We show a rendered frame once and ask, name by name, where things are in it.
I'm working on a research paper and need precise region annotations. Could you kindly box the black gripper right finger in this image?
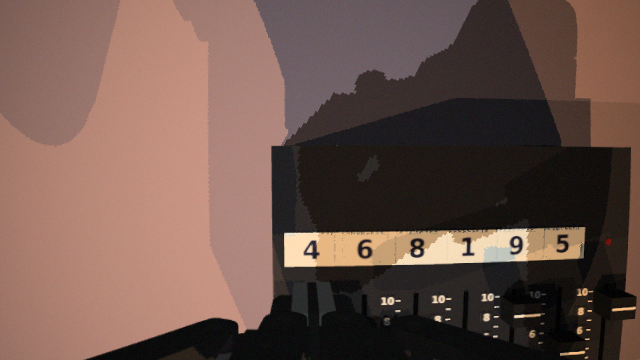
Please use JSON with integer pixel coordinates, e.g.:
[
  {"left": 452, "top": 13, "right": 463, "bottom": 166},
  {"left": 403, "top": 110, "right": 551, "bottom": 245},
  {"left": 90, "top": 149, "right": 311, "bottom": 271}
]
[{"left": 312, "top": 282, "right": 572, "bottom": 360}]

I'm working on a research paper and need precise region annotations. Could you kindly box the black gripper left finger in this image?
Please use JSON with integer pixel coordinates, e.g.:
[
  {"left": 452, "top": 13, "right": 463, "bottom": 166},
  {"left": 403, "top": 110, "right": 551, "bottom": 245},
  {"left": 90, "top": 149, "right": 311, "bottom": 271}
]
[{"left": 85, "top": 282, "right": 314, "bottom": 360}]

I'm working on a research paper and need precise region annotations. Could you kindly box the black lighting desk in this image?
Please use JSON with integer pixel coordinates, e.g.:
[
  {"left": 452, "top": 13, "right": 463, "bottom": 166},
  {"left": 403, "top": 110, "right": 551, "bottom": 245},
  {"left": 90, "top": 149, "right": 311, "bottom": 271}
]
[{"left": 271, "top": 145, "right": 637, "bottom": 360}]

